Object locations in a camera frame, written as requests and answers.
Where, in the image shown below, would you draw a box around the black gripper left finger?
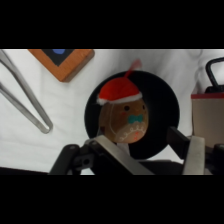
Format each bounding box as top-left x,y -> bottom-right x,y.
49,134 -> 155,176

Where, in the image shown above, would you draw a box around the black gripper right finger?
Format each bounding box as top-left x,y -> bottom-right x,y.
166,126 -> 224,176

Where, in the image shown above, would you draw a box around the potato toy with santa hat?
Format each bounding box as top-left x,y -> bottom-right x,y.
96,59 -> 148,145

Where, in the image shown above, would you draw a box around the brown box with red edge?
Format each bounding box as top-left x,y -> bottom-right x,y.
190,92 -> 224,148

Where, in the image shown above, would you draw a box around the wooden block with blue dot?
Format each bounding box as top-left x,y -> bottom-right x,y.
27,49 -> 96,84

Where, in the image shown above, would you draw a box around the metal tongs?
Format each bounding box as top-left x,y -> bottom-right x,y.
0,49 -> 54,135

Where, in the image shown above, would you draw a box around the small round pot with handle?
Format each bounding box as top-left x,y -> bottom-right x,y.
83,69 -> 181,161

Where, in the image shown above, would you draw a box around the black wire handle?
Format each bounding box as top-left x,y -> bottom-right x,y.
204,56 -> 224,95

